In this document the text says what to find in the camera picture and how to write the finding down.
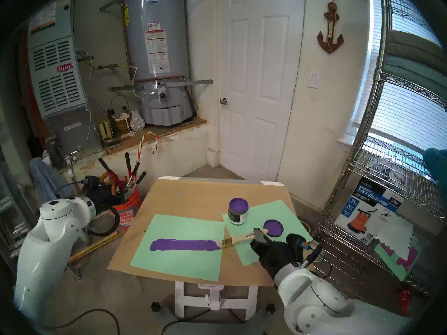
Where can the light wood slat piece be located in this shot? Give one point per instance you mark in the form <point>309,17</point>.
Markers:
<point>181,245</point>

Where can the small green paper sheet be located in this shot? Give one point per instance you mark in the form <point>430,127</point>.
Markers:
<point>256,221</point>

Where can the green craft paper scrap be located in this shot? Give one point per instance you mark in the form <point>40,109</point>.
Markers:
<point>393,264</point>

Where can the wooden floor sticks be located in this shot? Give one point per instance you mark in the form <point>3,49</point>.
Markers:
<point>94,247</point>

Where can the white scalloped paper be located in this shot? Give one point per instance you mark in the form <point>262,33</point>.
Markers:
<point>394,233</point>

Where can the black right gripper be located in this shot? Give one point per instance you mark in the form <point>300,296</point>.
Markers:
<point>277,255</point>

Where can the orange plastic bucket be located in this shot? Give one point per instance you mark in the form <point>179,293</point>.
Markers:
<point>127,214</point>

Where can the striped candy cane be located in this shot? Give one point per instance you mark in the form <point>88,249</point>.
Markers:
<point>140,147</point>

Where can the aluminium ladder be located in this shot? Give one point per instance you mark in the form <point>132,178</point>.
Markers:
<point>10,212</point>

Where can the black grip silver tool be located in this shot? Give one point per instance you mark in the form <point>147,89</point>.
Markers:
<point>135,168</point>

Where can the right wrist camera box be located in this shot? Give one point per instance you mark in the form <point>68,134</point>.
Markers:
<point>297,242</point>

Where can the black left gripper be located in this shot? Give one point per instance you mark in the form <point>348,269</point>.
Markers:
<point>106,197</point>

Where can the purple jar lid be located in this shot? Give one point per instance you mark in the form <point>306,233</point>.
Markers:
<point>274,228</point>

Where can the brown anchor wall decoration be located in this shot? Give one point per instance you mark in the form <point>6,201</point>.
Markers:
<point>330,30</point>

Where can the blue cloth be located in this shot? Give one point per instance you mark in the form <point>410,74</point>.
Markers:
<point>47,184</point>

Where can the white grey table frame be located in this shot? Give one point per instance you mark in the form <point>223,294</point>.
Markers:
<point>211,296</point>

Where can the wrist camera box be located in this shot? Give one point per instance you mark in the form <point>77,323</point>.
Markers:
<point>297,242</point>
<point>91,185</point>

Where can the orange vertical pipe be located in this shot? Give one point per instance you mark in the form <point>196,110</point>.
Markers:
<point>31,100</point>

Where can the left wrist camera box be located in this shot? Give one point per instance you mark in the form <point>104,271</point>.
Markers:
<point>91,185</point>

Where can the grey water heater tank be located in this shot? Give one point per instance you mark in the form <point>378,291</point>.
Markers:
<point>157,93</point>

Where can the grey green cushion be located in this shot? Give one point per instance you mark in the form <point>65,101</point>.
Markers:
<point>412,72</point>
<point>412,44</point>

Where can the yellow gas pipe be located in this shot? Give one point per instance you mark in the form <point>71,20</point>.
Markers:
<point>111,65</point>

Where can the purple paint jar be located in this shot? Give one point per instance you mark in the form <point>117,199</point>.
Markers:
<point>238,215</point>

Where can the teal cloth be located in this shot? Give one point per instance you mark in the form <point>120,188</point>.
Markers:
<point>436,163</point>

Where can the white window blinds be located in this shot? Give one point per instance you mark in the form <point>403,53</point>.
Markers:
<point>412,111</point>

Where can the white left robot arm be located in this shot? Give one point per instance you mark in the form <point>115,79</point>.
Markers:
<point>45,254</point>

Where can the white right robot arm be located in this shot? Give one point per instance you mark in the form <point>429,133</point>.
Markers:
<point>314,303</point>

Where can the brown wooden ledge board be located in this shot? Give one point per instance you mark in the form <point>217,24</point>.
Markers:
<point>167,130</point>

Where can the red black bolt cutter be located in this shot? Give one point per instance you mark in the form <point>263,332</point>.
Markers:
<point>111,175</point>

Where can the utility pump box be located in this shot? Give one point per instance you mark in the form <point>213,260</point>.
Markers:
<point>377,205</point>

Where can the grey bryant furnace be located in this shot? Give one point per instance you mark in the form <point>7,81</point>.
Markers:
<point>56,86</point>

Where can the red plastic object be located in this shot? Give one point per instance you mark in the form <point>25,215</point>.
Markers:
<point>405,299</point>

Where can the foil wrapped object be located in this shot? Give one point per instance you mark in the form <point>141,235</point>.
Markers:
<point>137,122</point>

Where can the large green paper sheet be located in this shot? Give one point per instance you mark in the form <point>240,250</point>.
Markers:
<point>174,264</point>

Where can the white panel door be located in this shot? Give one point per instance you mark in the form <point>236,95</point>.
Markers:
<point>258,93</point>

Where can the white light switch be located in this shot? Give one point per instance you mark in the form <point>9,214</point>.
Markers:
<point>314,79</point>

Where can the magenta craft paper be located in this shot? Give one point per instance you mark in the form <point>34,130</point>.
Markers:
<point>412,257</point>

